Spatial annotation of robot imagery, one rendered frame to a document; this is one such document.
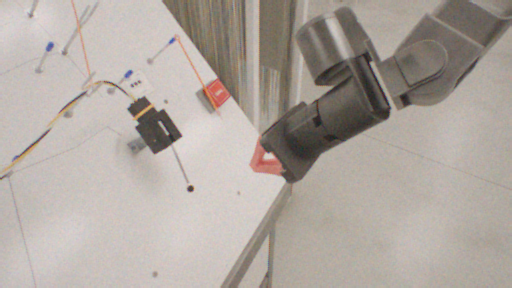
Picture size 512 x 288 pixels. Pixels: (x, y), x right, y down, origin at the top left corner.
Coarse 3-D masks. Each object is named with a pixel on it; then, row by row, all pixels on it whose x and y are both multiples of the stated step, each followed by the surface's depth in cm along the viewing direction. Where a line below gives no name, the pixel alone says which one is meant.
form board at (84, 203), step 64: (64, 0) 58; (128, 0) 67; (0, 64) 49; (64, 64) 55; (128, 64) 63; (0, 128) 46; (64, 128) 52; (128, 128) 60; (192, 128) 69; (0, 192) 45; (64, 192) 50; (128, 192) 56; (192, 192) 65; (256, 192) 77; (0, 256) 43; (64, 256) 48; (128, 256) 54; (192, 256) 61
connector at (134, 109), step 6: (144, 96) 55; (138, 102) 54; (144, 102) 54; (150, 102) 55; (132, 108) 53; (138, 108) 53; (144, 108) 54; (132, 114) 54; (144, 114) 54; (150, 114) 54; (138, 120) 54
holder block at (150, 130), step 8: (160, 112) 55; (144, 120) 53; (152, 120) 53; (160, 120) 55; (168, 120) 55; (136, 128) 55; (144, 128) 54; (152, 128) 53; (160, 128) 54; (168, 128) 55; (176, 128) 56; (144, 136) 55; (152, 136) 54; (160, 136) 53; (168, 136) 55; (176, 136) 55; (152, 144) 55; (160, 144) 54; (168, 144) 54; (152, 152) 56
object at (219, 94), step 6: (216, 78) 74; (210, 84) 72; (216, 84) 73; (222, 84) 74; (204, 90) 71; (210, 90) 71; (216, 90) 72; (222, 90) 73; (216, 96) 72; (222, 96) 73; (228, 96) 74; (216, 102) 71; (222, 102) 72
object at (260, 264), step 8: (264, 248) 98; (256, 256) 93; (264, 256) 101; (256, 264) 95; (264, 264) 104; (248, 272) 90; (256, 272) 98; (264, 272) 107; (248, 280) 93; (256, 280) 101
